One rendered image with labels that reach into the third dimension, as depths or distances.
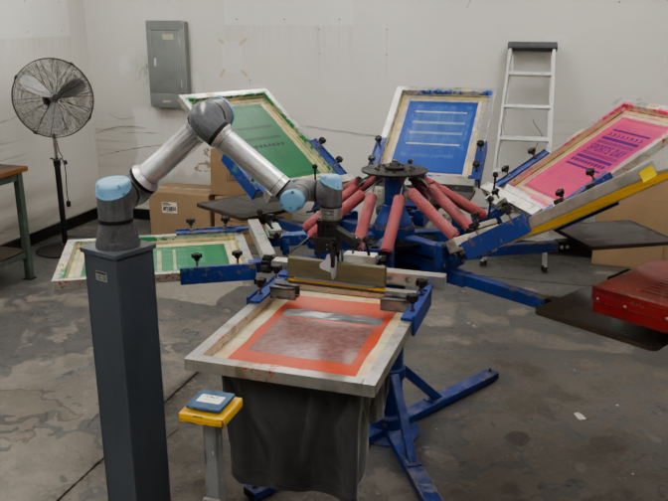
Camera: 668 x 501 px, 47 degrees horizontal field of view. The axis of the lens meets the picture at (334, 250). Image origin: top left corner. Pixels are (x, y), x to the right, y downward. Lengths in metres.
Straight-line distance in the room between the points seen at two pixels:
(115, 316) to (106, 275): 0.14
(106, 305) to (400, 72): 4.48
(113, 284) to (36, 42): 4.90
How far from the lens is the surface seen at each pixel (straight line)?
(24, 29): 7.31
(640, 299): 2.63
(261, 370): 2.25
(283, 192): 2.49
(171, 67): 7.44
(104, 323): 2.82
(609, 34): 6.59
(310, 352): 2.43
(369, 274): 2.66
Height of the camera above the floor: 1.96
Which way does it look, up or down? 17 degrees down
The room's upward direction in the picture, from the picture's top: straight up
